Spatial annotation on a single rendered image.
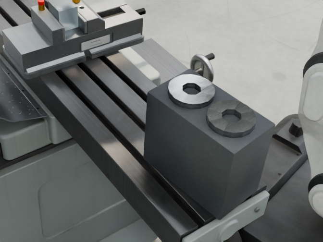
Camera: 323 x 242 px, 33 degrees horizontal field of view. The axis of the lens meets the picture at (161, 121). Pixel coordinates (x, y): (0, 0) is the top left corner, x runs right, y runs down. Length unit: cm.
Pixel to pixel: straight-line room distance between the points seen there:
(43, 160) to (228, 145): 67
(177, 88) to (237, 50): 215
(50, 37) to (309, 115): 66
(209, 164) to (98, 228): 92
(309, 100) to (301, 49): 197
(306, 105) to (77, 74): 57
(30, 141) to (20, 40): 26
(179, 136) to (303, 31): 249
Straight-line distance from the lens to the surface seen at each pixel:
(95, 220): 183
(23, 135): 143
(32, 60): 138
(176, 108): 102
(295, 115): 189
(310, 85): 132
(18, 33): 144
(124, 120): 127
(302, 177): 172
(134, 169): 116
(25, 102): 143
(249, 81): 297
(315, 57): 133
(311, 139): 147
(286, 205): 163
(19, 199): 157
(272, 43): 330
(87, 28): 141
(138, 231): 196
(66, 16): 140
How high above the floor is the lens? 178
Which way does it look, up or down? 42 degrees down
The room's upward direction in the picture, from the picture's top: 5 degrees clockwise
